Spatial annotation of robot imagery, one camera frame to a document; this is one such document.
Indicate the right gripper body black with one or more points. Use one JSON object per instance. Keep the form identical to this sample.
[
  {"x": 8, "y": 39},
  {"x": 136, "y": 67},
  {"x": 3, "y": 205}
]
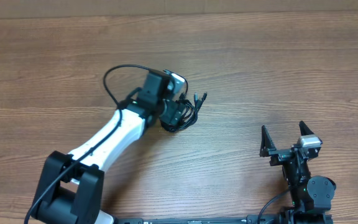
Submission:
[{"x": 280, "y": 157}]

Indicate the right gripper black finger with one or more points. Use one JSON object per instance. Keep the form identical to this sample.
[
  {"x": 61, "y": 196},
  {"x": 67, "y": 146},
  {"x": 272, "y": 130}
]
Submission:
[
  {"x": 304, "y": 129},
  {"x": 267, "y": 144}
]

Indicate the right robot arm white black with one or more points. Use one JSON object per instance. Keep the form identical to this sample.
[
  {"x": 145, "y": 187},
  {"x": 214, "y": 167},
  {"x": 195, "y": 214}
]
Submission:
[{"x": 310, "y": 195}]

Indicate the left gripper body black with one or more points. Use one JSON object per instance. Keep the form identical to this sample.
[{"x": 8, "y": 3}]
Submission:
[{"x": 171, "y": 112}]

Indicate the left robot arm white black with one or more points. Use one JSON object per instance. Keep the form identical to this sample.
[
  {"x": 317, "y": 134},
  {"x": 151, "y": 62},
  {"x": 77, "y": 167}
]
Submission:
[{"x": 71, "y": 185}]

